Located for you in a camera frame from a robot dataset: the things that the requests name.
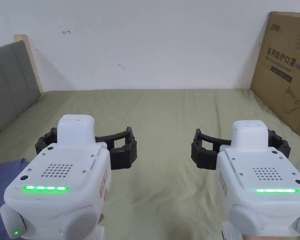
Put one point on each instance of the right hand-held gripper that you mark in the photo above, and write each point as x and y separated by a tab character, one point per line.
265	170

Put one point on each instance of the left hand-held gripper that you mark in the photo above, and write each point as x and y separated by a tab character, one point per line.
65	160

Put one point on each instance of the person's left hand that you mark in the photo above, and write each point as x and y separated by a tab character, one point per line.
100	218

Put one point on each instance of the bed with pale green sheet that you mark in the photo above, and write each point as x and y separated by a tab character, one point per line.
165	125

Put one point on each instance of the brown cardboard carton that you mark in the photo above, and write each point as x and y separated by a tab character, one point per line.
282	75

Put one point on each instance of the blue garment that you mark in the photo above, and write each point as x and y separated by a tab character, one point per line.
1	182

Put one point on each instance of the grey padded headboard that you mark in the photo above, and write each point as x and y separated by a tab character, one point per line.
10	85

